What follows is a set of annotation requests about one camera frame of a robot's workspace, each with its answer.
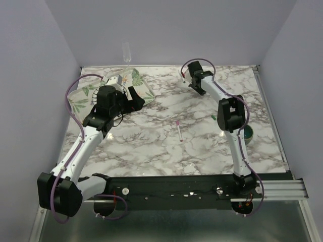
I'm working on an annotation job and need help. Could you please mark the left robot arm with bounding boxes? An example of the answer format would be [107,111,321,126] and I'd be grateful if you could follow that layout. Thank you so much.
[37,85,145,217]

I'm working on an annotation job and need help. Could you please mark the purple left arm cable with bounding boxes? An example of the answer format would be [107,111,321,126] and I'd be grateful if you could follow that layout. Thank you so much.
[50,74,128,224]

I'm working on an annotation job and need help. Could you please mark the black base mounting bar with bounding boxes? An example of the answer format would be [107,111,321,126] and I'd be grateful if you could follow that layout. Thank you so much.
[101,174,261,211]

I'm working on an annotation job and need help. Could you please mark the white marker with pink tip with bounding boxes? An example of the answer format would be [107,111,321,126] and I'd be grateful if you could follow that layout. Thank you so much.
[176,125,183,142]

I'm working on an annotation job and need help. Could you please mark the white blue striped plate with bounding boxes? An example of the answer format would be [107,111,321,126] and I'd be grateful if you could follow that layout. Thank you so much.
[91,84,129,105]

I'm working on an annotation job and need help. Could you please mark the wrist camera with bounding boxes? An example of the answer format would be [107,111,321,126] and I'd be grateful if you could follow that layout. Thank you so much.
[184,72,192,82]
[106,75,123,86]

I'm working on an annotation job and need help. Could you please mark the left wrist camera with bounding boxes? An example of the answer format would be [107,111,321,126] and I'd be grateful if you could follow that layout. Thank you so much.
[106,75,123,86]

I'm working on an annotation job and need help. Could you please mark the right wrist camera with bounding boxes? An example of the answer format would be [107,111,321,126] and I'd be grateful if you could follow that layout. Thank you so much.
[184,72,192,82]

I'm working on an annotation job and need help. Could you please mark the floral rectangular tray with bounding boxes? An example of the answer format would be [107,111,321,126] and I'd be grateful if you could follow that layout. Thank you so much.
[68,67,155,122]

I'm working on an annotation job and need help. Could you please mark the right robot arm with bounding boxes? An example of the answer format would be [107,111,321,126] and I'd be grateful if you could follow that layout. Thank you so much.
[181,58,257,198]

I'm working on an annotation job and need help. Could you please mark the teal ceramic mug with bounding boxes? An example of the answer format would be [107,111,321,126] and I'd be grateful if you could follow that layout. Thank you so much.
[244,125,254,145]

